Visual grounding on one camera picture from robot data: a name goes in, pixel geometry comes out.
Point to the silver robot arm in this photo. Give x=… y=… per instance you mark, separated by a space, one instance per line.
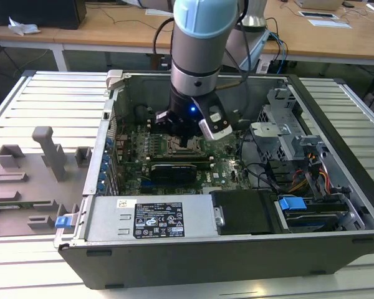
x=196 y=46

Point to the CPU socket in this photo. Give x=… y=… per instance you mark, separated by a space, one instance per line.
x=170 y=149

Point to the black graphics card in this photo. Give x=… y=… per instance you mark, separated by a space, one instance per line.
x=174 y=174

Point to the green motherboard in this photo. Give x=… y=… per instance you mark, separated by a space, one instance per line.
x=224 y=168

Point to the white power adapter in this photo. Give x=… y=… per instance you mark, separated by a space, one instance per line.
x=263 y=67

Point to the white paper sheet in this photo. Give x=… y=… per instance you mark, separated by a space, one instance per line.
x=159 y=12
x=330 y=23

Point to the metal drive cage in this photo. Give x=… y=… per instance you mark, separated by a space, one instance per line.
x=277 y=137

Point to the wooden desk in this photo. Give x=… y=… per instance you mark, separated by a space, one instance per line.
x=112 y=31

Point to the black plastic shroud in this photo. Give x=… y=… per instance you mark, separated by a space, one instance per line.
x=243 y=211

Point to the silver power supply unit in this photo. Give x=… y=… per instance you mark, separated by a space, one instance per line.
x=112 y=218

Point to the blue disk carrier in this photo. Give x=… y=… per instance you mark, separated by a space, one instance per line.
x=291 y=203

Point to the black PC case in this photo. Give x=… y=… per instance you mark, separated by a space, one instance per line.
x=205 y=264

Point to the white framed dark panel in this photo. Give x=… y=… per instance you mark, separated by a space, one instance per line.
x=318 y=14

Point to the blue case latch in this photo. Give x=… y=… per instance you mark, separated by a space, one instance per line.
x=61 y=222

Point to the black box on desk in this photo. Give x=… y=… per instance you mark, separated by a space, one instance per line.
x=34 y=12

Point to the grey parts rack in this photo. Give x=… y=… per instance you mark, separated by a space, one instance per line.
x=25 y=187

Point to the crumpled white paper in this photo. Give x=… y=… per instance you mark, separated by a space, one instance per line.
x=22 y=27

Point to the green RAM stick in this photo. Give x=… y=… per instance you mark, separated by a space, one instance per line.
x=18 y=205

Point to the small wrist camera box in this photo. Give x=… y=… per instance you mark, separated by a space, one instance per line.
x=164 y=117

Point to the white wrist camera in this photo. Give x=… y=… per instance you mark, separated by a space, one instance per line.
x=216 y=124

